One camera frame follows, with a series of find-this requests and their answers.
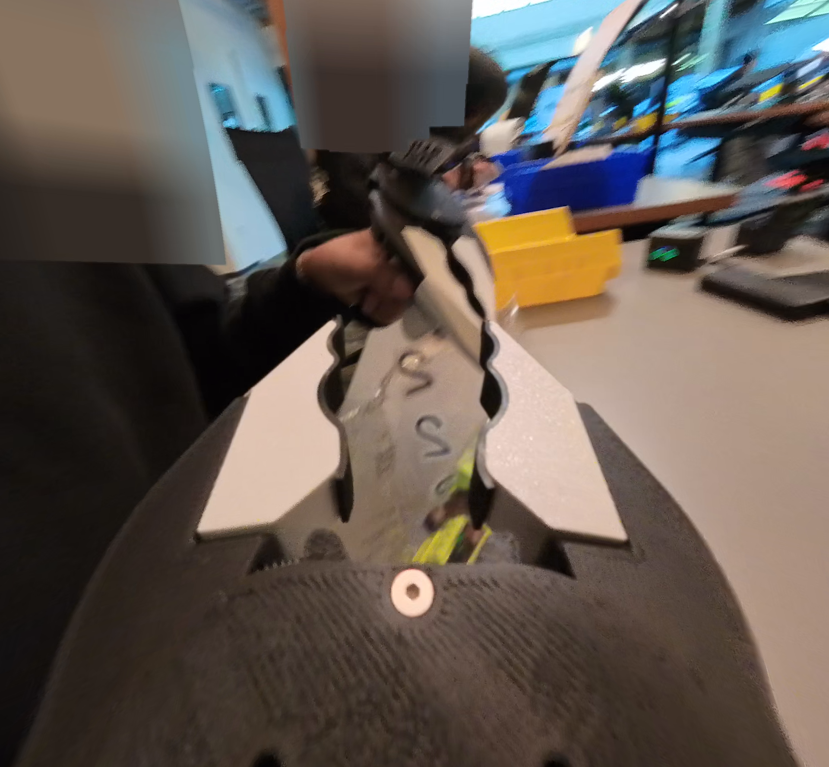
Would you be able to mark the black ribbed power brick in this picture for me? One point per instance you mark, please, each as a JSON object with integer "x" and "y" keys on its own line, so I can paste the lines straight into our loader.
{"x": 764, "y": 291}

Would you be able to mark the black charger with green display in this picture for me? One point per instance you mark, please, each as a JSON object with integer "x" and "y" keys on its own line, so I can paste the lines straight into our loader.
{"x": 673, "y": 249}

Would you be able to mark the grey desk with wood edge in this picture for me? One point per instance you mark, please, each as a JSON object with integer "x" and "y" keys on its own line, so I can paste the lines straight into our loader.
{"x": 647, "y": 210}

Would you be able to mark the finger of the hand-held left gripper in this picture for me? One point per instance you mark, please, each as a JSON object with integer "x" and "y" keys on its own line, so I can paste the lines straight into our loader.
{"x": 440, "y": 288}

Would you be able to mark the blue storage bin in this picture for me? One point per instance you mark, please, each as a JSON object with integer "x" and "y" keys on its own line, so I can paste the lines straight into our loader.
{"x": 576, "y": 187}

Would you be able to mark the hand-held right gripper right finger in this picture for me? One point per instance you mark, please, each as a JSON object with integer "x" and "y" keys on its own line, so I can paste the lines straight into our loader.
{"x": 550, "y": 450}

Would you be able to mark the stacked yellow storage bins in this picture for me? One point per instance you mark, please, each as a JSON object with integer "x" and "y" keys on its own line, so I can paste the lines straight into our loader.
{"x": 550, "y": 262}

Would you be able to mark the black tilted board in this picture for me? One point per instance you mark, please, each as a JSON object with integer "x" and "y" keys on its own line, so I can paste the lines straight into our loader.
{"x": 528, "y": 90}

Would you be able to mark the white printed banner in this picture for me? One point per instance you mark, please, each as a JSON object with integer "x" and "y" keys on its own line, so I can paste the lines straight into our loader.
{"x": 596, "y": 61}

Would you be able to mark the black printed cloth panel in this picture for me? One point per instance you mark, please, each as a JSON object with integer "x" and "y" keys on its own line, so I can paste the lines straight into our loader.
{"x": 265, "y": 184}

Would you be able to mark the black pillar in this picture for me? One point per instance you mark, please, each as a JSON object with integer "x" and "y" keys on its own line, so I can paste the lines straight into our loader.
{"x": 662, "y": 113}

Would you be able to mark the clear printed plastic bag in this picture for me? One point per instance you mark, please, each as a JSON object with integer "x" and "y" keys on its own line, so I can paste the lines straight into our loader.
{"x": 388, "y": 456}

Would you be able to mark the white paper roll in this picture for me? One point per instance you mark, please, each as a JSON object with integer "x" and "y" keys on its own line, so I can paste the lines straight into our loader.
{"x": 502, "y": 136}

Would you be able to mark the black adapter box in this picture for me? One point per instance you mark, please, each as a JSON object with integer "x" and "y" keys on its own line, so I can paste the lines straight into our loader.
{"x": 771, "y": 233}

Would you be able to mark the person's left forearm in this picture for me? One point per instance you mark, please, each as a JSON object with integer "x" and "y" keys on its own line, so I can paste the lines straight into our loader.
{"x": 259, "y": 314}

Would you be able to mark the long wooden desk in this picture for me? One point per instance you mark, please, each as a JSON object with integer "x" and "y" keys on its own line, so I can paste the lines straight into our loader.
{"x": 777, "y": 112}

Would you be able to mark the person's left hand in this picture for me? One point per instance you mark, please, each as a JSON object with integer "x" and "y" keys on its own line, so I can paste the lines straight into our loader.
{"x": 343, "y": 268}

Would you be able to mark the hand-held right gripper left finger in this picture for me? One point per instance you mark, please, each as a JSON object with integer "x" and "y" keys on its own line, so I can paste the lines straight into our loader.
{"x": 278, "y": 450}

